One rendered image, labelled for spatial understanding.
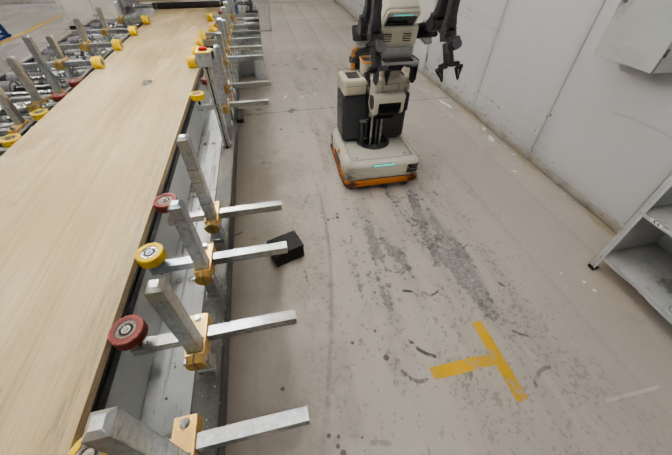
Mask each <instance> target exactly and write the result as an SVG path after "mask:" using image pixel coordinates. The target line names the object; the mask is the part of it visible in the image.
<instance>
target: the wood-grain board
mask: <svg viewBox="0 0 672 455"><path fill-rule="evenodd" d="M218 11H219V9H204V10H172V11H157V12H156V13H155V14H154V15H153V16H151V17H150V18H149V19H150V24H143V25H142V26H141V27H140V28H138V29H137V30H138V36H130V37H129V38H128V39H127V40H126V41H124V42H123V46H124V50H120V51H116V50H115V51H114V52H113V53H112V54H110V55H109V56H108V57H107V58H106V59H105V60H104V62H105V69H94V70H93V71H92V72H91V73H90V74H89V75H88V76H87V77H86V78H85V79H84V80H82V81H81V82H80V83H79V84H78V85H77V86H76V87H75V88H74V89H73V90H72V91H71V92H70V93H68V94H67V95H66V96H65V97H64V98H63V99H62V100H61V101H60V102H59V103H58V104H57V105H55V106H54V107H53V108H52V109H51V110H50V111H49V112H48V113H47V114H46V115H45V116H44V117H43V118H41V119H40V120H39V121H38V122H37V123H36V124H35V125H34V126H33V127H32V128H31V129H30V130H29V131H27V132H26V133H25V134H24V135H23V136H22V137H21V138H20V139H19V140H18V141H17V142H16V143H15V144H13V145H12V146H11V147H10V148H9V149H8V150H7V151H6V152H5V153H4V154H3V155H2V156H1V157H0V455H67V454H68V453H69V451H70V449H71V448H72V447H73V446H74V444H75V443H76V442H77V441H78V440H79V439H80V438H82V436H83V433H84V430H85V427H86V424H87V421H88V418H89V415H90V412H91V409H92V406H93V403H94V400H95V396H96V393H97V390H98V387H99V384H100V381H101V378H102V375H103V372H104V369H105V365H106V362H107V359H108V356H109V353H110V350H111V347H112V345H111V344H110V343H109V341H108V332H109V330H110V328H111V327H112V326H113V325H114V323H116V322H117V321H118V320H119V319H121V316H122V313H123V310H124V307H125V303H126V300H127V297H128V294H129V291H130V288H131V285H132V282H133V279H134V275H135V272H136V269H137V266H138V263H137V261H136V260H135V253H136V252H137V250H138V249H139V248H140V247H142V246H143V245H144V244H145V241H146V238H147V235H148V232H149V229H150V226H151V223H152V220H153V217H154V213H155V210H156V209H155V207H154V205H153V201H154V199H155V198H156V197H157V196H159V195H161V192H162V189H163V185H164V182H165V179H166V176H167V173H168V170H169V167H170V164H171V161H172V158H173V154H174V151H175V148H176V145H177V143H176V140H177V137H178V135H180V133H181V130H182V127H183V123H184V120H185V117H186V114H187V111H188V108H189V105H190V102H191V97H190V93H191V92H193V91H194V89H195V86H196V83H197V80H198V77H199V74H200V71H201V68H198V65H197V68H189V67H188V65H187V62H186V56H190V55H192V53H191V46H196V44H195V37H199V34H198V30H205V31H206V32H209V31H208V30H209V26H210V24H211V23H212V22H208V20H207V16H206V13H212V15H213V14H214V15H218ZM212 24H213V23H212ZM149 79H150V80H152V81H154V83H151V84H149V85H146V86H144V85H143V86H142V85H141V84H142V82H143V81H144V80H149Z"/></svg>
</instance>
